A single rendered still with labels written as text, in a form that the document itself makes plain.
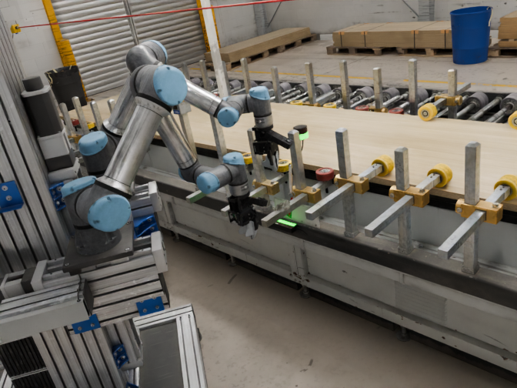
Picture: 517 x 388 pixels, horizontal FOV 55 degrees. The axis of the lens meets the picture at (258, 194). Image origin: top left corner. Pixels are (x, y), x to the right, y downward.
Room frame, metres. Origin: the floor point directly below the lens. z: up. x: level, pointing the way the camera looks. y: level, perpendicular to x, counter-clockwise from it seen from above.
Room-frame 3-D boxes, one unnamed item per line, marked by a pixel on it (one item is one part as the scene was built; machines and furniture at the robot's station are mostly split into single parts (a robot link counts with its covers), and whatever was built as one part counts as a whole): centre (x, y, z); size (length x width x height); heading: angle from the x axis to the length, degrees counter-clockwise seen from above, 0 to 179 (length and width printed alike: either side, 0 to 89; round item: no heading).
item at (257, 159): (2.15, -0.02, 0.88); 0.04 x 0.04 x 0.48; 41
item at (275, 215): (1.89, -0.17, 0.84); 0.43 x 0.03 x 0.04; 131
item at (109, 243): (1.47, 0.55, 1.09); 0.15 x 0.15 x 0.10
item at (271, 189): (2.14, -0.04, 0.83); 0.14 x 0.06 x 0.05; 41
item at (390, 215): (1.53, -0.52, 0.95); 0.50 x 0.04 x 0.04; 131
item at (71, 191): (1.46, 0.55, 1.21); 0.13 x 0.12 x 0.14; 39
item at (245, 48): (10.69, -0.61, 0.23); 2.41 x 0.77 x 0.17; 130
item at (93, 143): (1.97, 0.62, 1.21); 0.13 x 0.12 x 0.14; 166
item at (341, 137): (1.78, -0.35, 0.93); 0.04 x 0.04 x 0.48; 41
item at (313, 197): (1.95, -0.21, 0.85); 0.14 x 0.06 x 0.05; 41
